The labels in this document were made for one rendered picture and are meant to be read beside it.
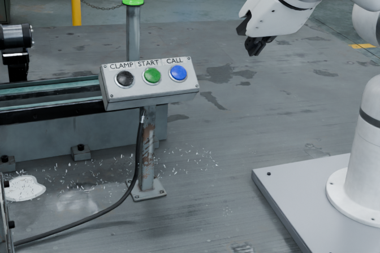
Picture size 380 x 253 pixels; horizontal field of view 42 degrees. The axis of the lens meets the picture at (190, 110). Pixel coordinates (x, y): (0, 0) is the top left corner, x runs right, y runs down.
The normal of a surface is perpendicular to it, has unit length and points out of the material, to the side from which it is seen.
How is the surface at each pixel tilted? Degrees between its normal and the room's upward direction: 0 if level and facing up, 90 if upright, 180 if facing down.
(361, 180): 92
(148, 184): 90
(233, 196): 0
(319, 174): 3
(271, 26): 129
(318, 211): 3
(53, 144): 90
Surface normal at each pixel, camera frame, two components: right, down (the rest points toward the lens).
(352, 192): -0.91, 0.18
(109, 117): 0.37, 0.46
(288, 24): 0.27, 0.91
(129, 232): 0.06, -0.88
